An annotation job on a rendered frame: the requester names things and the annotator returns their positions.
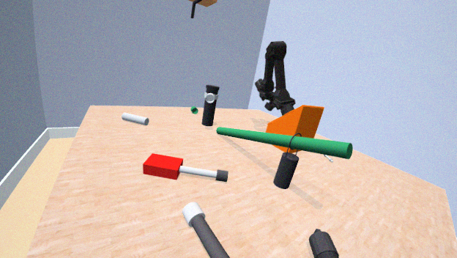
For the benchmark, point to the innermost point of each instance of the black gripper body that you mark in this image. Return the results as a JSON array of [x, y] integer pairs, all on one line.
[[269, 106]]

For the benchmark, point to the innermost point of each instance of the grey faceted cup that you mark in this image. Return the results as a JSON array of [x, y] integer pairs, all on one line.
[[210, 97]]

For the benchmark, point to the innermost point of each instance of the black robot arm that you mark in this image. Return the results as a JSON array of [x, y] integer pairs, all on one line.
[[274, 59]]

